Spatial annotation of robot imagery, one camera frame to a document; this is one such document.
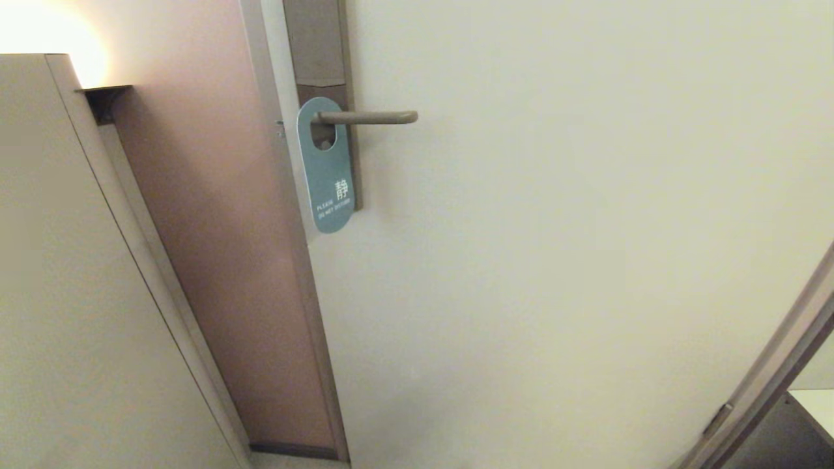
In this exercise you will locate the dark cabinet side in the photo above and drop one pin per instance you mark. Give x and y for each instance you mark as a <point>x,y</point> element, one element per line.
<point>782,443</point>

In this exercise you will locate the blue do-not-disturb door hanger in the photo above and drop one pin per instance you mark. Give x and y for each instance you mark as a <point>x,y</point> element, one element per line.
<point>329,176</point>

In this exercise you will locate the dark wall lamp bracket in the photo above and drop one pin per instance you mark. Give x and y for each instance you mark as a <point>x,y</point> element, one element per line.
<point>104,99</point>

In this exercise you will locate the white door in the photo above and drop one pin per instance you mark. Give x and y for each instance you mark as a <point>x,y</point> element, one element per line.
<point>554,260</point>

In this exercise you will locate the small metal hinge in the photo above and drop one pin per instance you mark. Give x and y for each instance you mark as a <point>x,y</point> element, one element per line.
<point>718,418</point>

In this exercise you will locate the brown metal lock plate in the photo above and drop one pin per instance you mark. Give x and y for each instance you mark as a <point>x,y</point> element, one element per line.
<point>316,39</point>

